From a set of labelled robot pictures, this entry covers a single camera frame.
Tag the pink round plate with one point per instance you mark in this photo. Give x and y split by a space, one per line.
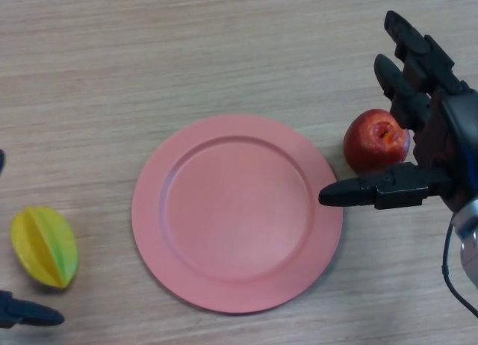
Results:
237 214

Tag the red apple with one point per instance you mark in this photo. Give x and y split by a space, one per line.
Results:
367 143

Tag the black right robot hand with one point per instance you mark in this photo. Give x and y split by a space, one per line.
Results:
437 136

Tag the yellow green starfruit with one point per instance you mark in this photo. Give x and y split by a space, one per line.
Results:
45 248

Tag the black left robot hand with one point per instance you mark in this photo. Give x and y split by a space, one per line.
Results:
30 315

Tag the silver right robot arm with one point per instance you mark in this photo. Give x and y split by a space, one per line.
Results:
468 244

